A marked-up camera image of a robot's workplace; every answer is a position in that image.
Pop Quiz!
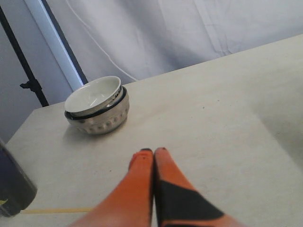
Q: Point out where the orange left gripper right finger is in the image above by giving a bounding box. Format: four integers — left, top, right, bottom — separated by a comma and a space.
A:
154, 148, 244, 227

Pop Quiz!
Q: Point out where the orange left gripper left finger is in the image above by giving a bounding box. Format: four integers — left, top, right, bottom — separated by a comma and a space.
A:
70, 148, 153, 227

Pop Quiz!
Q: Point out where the thin wooden stick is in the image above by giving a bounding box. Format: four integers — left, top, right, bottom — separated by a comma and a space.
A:
21, 208, 92, 214

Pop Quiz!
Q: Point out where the embossed steel bowl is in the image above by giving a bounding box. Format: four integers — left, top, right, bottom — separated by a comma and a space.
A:
64, 86, 130, 135

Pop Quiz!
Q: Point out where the dark object at edge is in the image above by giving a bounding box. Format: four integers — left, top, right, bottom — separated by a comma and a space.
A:
0, 142, 37, 217

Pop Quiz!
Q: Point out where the white ceramic bowl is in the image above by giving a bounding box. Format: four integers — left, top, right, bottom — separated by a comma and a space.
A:
64, 76, 122, 116

